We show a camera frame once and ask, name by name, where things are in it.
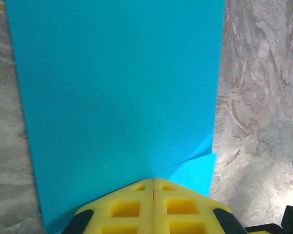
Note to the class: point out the cyan paper sheet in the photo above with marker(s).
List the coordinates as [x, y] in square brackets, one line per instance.
[112, 85]

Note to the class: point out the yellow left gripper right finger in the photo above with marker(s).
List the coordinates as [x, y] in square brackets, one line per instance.
[161, 214]

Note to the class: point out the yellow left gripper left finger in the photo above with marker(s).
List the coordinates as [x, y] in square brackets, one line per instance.
[141, 214]

